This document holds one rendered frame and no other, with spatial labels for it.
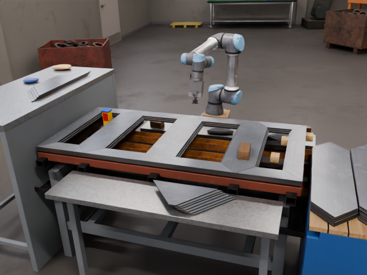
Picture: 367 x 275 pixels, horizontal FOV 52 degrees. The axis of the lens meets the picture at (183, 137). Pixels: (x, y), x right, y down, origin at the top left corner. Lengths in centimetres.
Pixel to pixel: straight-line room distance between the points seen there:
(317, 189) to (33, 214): 172
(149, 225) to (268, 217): 139
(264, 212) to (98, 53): 507
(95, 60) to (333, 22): 553
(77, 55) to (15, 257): 422
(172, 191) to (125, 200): 24
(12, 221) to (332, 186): 245
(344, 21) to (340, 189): 764
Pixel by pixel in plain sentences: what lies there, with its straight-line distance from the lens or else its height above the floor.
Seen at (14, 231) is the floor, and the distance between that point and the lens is 327.
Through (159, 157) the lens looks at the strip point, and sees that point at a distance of 214.
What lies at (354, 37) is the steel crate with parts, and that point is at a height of 34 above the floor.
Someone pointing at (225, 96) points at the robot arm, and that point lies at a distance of 294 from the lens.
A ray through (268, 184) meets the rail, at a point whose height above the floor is 80.
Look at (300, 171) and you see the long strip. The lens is 204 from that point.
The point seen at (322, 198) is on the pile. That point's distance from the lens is 183.
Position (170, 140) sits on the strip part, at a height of 84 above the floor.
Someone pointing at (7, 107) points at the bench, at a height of 105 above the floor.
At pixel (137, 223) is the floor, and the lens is 305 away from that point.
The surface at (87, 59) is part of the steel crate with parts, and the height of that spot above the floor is 49.
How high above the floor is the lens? 181
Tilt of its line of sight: 24 degrees down
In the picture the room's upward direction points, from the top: 2 degrees counter-clockwise
